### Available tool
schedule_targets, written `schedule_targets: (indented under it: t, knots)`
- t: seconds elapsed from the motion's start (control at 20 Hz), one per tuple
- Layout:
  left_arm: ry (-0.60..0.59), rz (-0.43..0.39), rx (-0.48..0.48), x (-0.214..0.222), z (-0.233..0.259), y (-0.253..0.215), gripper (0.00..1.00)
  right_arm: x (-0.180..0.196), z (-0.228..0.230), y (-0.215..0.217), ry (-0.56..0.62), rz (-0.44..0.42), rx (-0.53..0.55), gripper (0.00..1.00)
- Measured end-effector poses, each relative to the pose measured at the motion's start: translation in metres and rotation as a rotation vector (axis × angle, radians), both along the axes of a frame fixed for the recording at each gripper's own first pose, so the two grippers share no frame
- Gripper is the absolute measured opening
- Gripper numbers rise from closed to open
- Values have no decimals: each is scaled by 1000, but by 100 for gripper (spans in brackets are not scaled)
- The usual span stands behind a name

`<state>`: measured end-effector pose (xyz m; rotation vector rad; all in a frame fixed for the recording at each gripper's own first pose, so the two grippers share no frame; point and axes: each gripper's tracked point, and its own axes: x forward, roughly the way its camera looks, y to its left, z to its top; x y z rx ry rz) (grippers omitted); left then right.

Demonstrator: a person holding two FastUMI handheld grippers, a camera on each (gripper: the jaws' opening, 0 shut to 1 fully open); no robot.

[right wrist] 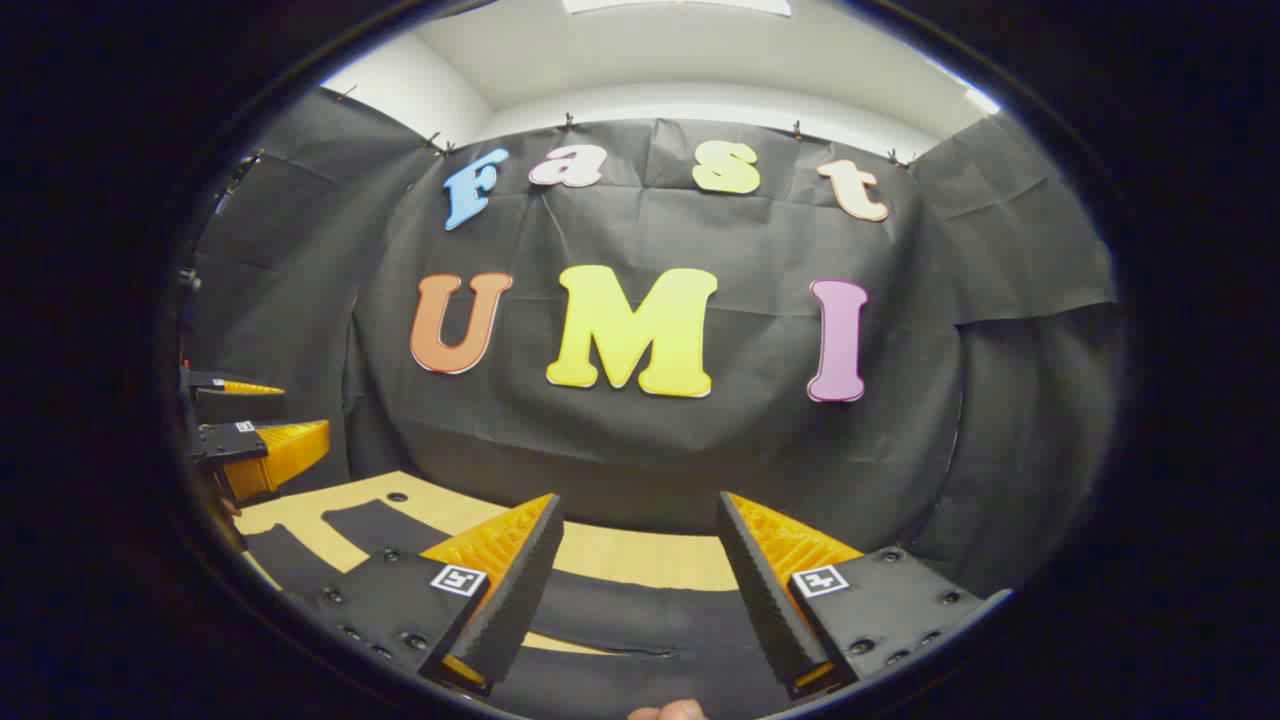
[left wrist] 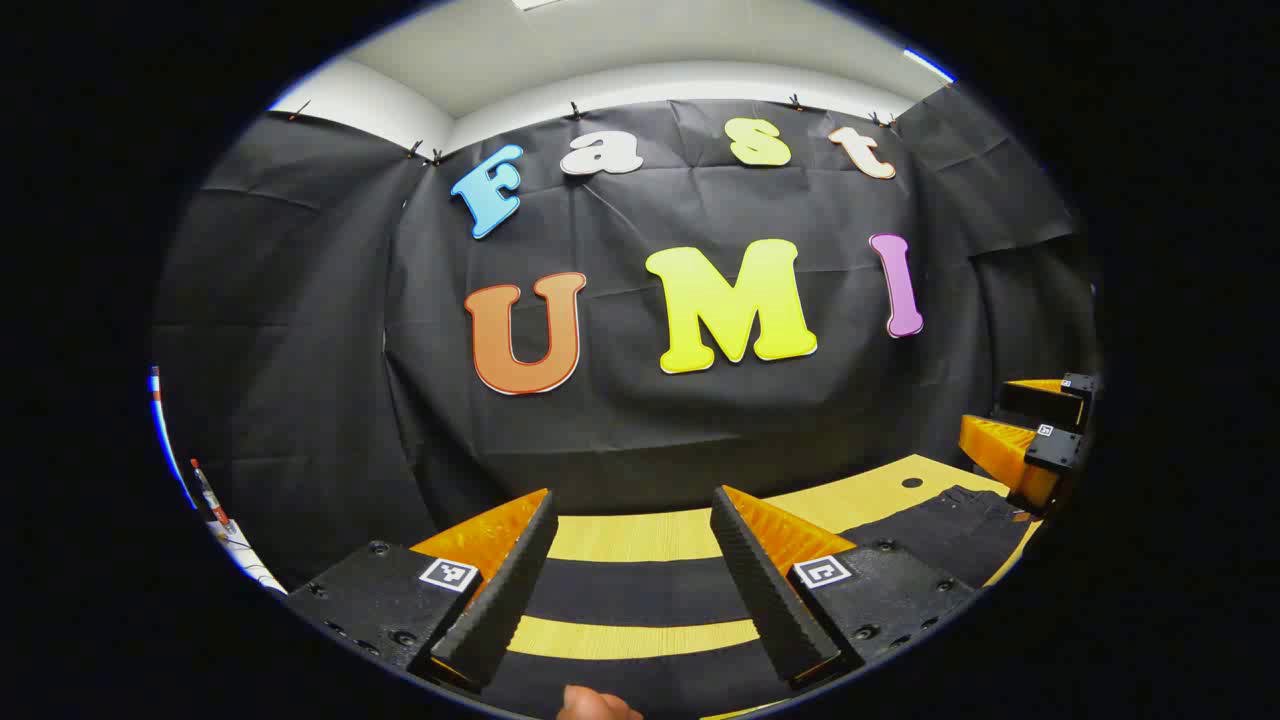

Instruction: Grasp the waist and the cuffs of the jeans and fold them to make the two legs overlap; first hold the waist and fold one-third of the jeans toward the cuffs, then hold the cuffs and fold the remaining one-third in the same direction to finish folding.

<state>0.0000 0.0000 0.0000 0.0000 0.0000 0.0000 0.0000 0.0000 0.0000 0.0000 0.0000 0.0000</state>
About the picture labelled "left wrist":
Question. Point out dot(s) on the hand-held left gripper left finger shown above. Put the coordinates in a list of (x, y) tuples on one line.
[(505, 600)]

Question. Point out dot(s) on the clear bottle red label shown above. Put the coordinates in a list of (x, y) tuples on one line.
[(207, 492)]

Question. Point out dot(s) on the dark grey jeans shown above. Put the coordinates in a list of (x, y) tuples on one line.
[(640, 590)]

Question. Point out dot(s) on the black backdrop cloth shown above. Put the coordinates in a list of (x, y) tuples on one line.
[(620, 420)]

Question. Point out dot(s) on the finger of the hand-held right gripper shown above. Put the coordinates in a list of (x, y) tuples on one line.
[(1055, 452), (1040, 402)]

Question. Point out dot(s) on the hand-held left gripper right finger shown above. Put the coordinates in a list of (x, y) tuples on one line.
[(765, 590)]

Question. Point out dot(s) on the white desk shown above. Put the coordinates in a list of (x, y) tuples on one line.
[(245, 560)]

